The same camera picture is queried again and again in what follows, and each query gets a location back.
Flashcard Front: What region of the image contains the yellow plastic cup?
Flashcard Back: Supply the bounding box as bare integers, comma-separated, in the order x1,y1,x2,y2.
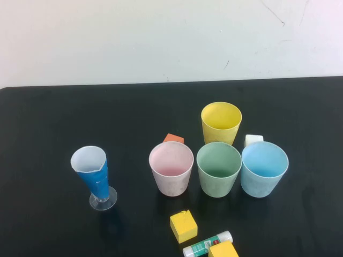
200,101,243,146

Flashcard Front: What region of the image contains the yellow foam cube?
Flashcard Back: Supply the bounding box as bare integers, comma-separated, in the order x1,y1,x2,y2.
169,209,198,244
208,240,240,257

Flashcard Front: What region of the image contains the light blue plastic cup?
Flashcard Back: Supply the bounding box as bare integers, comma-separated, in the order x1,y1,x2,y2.
240,141,289,199

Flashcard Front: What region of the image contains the clear measuring cup blue paper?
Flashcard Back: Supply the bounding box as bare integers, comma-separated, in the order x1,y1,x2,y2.
70,145,118,211

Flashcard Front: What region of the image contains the white green glue stick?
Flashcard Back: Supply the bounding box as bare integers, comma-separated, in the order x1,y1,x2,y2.
182,230,233,257

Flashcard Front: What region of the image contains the pink plastic cup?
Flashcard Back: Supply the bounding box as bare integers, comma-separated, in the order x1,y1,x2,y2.
148,141,195,198

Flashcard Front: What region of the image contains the white foam block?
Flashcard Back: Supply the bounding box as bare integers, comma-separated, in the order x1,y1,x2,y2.
244,134,264,148

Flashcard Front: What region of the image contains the green plastic cup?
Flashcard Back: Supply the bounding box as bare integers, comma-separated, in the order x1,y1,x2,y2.
196,141,243,198

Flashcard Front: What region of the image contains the orange foam cube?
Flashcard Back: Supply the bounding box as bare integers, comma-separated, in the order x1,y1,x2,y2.
162,133,185,146

